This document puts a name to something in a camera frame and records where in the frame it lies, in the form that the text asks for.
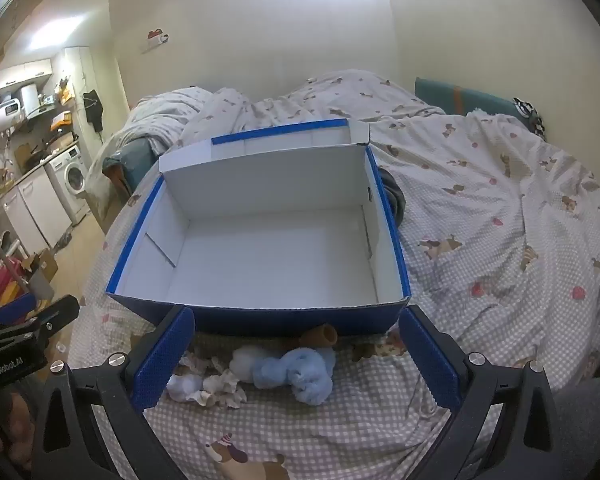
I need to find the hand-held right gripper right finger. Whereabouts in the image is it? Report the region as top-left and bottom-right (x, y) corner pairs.
(399, 305), (573, 480)

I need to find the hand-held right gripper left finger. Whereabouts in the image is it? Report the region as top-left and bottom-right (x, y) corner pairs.
(30, 305), (201, 480)

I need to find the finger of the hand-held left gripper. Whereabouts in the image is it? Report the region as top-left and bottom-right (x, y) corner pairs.
(0, 291), (38, 328)
(27, 294), (81, 343)

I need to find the white lace cloth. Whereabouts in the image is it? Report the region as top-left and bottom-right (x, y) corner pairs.
(177, 351), (216, 377)
(200, 367), (249, 409)

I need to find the white plush ball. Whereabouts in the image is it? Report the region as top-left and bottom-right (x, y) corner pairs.
(230, 346), (262, 386)

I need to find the light blue plush toy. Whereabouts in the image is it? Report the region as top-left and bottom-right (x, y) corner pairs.
(252, 347), (337, 406)

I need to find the blue cardboard box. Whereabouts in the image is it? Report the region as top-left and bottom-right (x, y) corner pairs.
(104, 119), (412, 338)

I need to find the person's left hand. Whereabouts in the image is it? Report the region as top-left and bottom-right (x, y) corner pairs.
(0, 387), (37, 472)

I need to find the pale blue white pompom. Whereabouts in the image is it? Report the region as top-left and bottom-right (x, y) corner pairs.
(166, 375), (204, 404)

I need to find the white kitchen base cabinet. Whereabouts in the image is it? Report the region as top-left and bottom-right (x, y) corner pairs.
(2, 167), (74, 257)

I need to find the white washing machine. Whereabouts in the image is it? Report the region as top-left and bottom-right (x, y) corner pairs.
(45, 146), (89, 226)

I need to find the dark cloth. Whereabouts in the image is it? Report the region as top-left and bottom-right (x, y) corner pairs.
(379, 170), (407, 227)

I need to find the black hanging bag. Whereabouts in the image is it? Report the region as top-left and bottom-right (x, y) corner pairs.
(83, 88), (105, 134)

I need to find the white dog print duvet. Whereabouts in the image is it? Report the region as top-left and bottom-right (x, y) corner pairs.
(87, 69), (600, 311)

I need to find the teal pillow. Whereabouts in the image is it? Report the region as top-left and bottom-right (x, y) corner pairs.
(414, 77), (520, 122)

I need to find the black white patterned cloth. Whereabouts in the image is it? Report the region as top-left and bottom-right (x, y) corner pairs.
(511, 96), (549, 142)

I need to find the white wall cabinet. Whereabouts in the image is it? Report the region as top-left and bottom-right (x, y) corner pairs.
(0, 58), (54, 92)

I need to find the wall sticker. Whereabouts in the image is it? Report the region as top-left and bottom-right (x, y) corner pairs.
(140, 27), (170, 54)

